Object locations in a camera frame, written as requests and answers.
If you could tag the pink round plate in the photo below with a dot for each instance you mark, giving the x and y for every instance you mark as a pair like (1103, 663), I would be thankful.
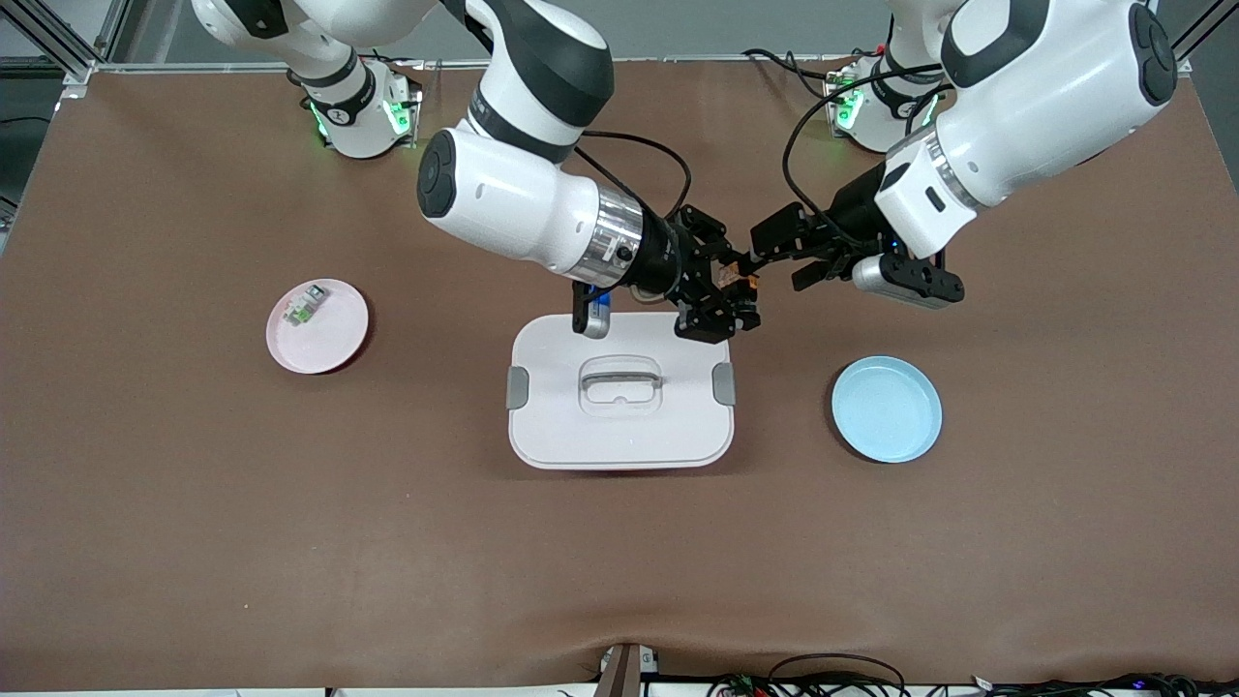
(319, 353)

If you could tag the brown table cover sheet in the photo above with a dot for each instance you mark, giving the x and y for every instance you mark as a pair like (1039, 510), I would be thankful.
(619, 561)

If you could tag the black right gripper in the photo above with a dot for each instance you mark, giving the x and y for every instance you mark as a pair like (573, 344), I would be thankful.
(666, 259)

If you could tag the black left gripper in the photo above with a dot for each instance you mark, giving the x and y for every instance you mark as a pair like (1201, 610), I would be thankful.
(852, 215)

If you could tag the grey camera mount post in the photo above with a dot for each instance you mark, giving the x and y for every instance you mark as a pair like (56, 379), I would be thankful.
(619, 678)

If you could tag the white lidded storage box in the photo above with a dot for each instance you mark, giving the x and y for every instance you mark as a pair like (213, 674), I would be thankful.
(619, 436)

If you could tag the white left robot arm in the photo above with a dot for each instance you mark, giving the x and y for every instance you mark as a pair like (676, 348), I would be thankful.
(1045, 97)

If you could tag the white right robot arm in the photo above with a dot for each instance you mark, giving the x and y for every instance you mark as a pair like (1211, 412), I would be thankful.
(503, 203)

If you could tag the small black cylindrical object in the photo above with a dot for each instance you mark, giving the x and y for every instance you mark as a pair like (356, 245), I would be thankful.
(745, 282)

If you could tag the light blue round plate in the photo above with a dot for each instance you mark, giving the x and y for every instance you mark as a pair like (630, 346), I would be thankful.
(886, 411)

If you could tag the aluminium frame profile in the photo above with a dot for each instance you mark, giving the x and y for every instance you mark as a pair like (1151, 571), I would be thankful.
(1186, 48)
(82, 75)

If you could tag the silver table edge rail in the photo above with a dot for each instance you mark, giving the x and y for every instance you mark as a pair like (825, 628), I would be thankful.
(678, 60)

